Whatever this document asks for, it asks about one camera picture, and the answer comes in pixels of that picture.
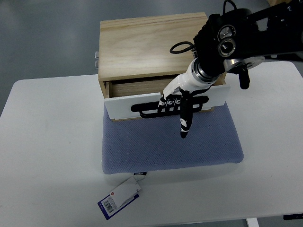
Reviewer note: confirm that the white and blue price tag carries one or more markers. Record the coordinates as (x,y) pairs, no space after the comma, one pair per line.
(119,198)

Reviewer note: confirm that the white table leg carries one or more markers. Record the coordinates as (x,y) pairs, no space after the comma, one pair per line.
(252,222)

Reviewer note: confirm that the wooden drawer cabinet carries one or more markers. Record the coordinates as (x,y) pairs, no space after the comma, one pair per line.
(140,47)

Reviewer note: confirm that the white drawer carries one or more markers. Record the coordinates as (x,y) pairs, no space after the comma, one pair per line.
(120,95)

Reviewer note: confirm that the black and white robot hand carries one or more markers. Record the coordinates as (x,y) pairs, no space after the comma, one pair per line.
(182,94)

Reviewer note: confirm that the black drawer handle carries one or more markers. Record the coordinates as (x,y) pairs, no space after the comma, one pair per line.
(177,106)

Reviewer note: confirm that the dark object at table edge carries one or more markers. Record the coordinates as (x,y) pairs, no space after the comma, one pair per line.
(293,216)

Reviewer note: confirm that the cardboard box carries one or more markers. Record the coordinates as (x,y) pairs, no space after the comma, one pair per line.
(275,2)

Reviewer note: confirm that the blue mesh cushion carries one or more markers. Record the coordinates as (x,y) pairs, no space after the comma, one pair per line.
(145,145)

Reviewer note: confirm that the silver table bracket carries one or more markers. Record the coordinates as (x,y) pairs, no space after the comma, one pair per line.
(96,57)

